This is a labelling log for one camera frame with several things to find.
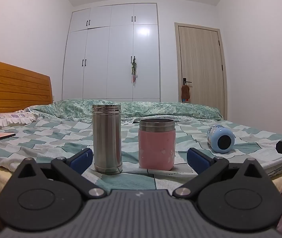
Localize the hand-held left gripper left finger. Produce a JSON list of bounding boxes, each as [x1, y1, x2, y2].
[[11, 148, 108, 199]]

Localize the tall stainless steel cup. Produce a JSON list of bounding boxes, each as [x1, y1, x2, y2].
[[92, 105, 123, 175]]

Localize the green checkered blanket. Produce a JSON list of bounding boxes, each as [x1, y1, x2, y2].
[[0, 115, 282, 191]]

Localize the brown hanging pouch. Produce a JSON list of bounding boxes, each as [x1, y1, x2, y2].
[[181, 84, 190, 102]]

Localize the green floral quilt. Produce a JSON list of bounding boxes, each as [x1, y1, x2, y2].
[[24, 99, 224, 125]]

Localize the green hanging ornament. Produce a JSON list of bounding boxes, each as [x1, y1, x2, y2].
[[130, 56, 139, 84]]

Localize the purple floral pillow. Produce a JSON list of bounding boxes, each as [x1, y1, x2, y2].
[[0, 111, 39, 131]]

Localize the blue cup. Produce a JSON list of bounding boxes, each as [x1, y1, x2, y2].
[[206, 125, 236, 154]]

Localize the wooden headboard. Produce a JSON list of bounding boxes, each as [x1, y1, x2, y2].
[[0, 57, 53, 114]]

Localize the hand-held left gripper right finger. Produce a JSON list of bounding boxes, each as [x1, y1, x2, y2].
[[172, 148, 268, 199]]

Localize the pink cup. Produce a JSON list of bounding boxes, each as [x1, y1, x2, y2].
[[138, 118, 176, 171]]

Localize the white wardrobe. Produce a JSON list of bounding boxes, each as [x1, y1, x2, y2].
[[62, 3, 161, 102]]

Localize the wooden door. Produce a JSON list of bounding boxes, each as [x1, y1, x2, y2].
[[174, 22, 228, 120]]

